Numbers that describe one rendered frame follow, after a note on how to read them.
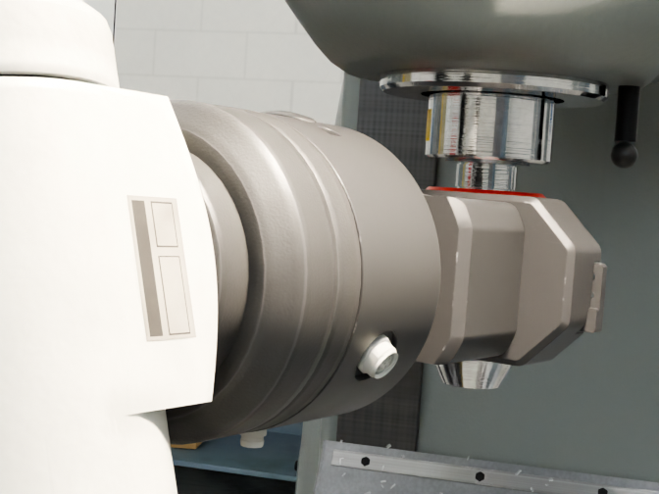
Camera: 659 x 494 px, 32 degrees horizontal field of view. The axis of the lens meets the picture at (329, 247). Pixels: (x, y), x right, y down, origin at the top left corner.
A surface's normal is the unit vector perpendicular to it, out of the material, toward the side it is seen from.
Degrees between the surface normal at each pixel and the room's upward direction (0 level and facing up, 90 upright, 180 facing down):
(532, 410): 90
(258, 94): 90
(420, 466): 63
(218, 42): 90
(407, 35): 149
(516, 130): 90
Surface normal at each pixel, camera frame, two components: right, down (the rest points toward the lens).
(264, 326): 0.15, 0.21
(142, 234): 0.81, -0.19
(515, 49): -0.05, 0.88
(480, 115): -0.27, 0.04
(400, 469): -0.22, -0.42
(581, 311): 0.82, 0.09
